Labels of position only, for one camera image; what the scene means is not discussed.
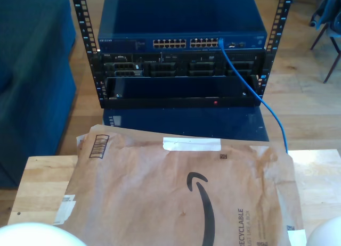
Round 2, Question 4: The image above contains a black rack server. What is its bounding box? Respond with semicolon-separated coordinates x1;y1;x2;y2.
92;52;267;78

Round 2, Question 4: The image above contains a white tape strip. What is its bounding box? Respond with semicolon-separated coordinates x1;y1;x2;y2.
162;136;222;152

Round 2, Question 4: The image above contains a blue sofa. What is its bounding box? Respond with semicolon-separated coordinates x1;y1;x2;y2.
0;0;78;190

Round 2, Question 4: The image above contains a black rack frame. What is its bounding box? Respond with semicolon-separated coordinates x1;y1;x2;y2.
69;0;295;110

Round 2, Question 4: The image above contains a torn white paper label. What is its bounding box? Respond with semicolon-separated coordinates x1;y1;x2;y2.
53;194;77;225

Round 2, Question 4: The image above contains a blue network cable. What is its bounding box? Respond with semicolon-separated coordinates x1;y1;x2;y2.
218;37;290;154

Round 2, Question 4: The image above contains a dark metal chair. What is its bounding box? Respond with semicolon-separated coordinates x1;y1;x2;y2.
308;0;341;84

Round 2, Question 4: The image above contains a blue equipment case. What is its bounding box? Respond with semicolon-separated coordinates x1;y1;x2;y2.
102;107;270;142

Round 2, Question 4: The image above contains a brown paper mailer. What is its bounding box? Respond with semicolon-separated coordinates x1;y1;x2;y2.
53;124;308;246

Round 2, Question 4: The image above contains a blue network switch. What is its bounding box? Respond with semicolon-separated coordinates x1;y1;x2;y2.
97;0;268;54

